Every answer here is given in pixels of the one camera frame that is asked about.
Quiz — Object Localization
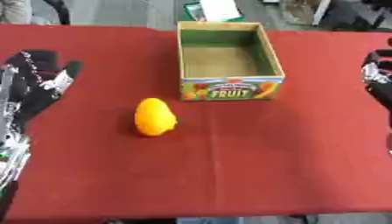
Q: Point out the black chair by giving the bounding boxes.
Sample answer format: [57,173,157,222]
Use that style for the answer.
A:
[311,0,392,32]

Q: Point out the orange toy fruit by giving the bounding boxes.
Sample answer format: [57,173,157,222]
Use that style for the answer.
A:
[133,97,179,137]

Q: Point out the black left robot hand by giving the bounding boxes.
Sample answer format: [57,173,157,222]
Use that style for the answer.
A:
[0,48,85,133]

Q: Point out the green and white box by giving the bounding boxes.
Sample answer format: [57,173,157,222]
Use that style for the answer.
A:
[182,0,247,23]

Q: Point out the open cardboard box green inside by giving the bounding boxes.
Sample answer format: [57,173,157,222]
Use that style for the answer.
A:
[176,20,287,102]

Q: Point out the black curved chair leg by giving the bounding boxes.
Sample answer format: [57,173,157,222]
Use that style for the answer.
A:
[41,0,73,25]

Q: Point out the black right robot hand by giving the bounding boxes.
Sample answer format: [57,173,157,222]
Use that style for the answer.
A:
[360,48,392,130]

